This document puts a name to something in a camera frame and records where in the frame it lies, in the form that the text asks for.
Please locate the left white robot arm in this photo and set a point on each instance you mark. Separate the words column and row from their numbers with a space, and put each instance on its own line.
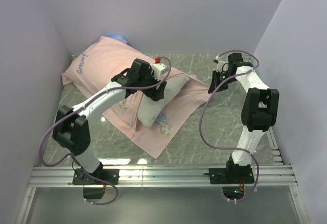
column 71, row 129

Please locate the pink cartoon pillowcase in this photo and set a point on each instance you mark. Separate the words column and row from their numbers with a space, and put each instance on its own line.
column 107, row 57

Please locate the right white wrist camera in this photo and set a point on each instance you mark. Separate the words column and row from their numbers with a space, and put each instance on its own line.
column 221, row 64

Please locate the white pillow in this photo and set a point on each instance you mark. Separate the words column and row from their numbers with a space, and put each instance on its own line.
column 149, row 110

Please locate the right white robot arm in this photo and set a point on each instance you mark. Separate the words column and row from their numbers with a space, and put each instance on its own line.
column 241, row 156

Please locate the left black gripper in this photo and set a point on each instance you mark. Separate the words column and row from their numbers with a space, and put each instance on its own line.
column 155, row 94

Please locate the aluminium mounting rail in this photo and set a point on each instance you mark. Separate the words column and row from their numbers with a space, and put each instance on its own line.
column 159, row 176

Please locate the side aluminium rail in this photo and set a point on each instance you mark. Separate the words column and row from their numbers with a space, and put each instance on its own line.
column 259, row 112

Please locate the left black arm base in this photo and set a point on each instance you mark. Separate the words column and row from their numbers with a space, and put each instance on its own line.
column 95, row 184

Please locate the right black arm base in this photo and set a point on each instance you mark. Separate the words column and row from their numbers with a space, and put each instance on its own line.
column 224, row 178

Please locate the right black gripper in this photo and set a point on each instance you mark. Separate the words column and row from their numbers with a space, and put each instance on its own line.
column 215, row 81

